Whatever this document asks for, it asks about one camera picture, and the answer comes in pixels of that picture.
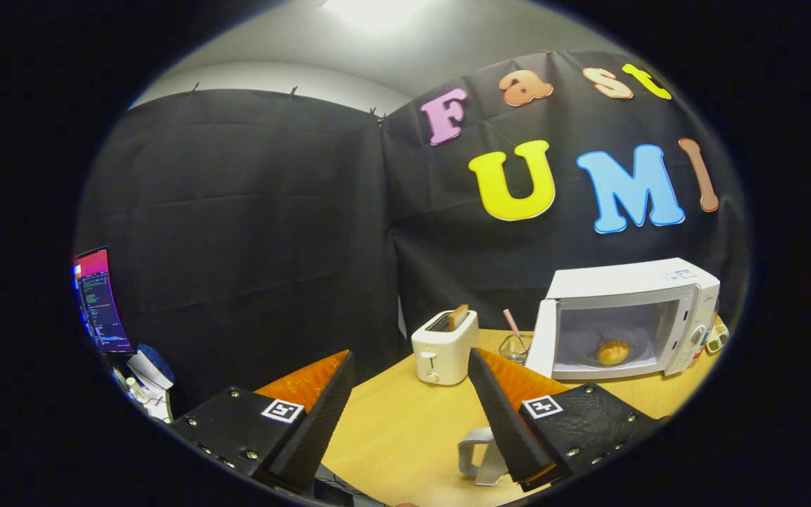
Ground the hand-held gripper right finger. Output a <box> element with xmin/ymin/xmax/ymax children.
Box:
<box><xmin>467</xmin><ymin>347</ymin><xmax>660</xmax><ymax>492</ymax></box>

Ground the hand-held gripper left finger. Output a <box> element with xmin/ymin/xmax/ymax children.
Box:
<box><xmin>170</xmin><ymin>350</ymin><xmax>357</xmax><ymax>494</ymax></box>

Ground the round golden bread bun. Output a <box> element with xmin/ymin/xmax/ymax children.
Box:
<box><xmin>596</xmin><ymin>339</ymin><xmax>630</xmax><ymax>367</ymax></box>

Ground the white microwave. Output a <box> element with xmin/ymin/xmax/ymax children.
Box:
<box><xmin>525</xmin><ymin>258</ymin><xmax>721</xmax><ymax>382</ymax></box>

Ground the white toaster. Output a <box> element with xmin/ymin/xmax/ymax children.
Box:
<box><xmin>411</xmin><ymin>310</ymin><xmax>480</xmax><ymax>386</ymax></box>

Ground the white and blue object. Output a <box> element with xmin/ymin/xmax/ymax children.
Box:
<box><xmin>126</xmin><ymin>343</ymin><xmax>175</xmax><ymax>392</ymax></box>

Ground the computer monitor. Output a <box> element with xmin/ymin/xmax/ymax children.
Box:
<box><xmin>72</xmin><ymin>246</ymin><xmax>133</xmax><ymax>353</ymax></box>

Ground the white plastic bracket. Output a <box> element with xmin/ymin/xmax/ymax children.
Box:
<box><xmin>458</xmin><ymin>427</ymin><xmax>510</xmax><ymax>487</ymax></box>

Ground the wire mesh holder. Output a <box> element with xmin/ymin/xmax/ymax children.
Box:
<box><xmin>498</xmin><ymin>332</ymin><xmax>534</xmax><ymax>365</ymax></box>

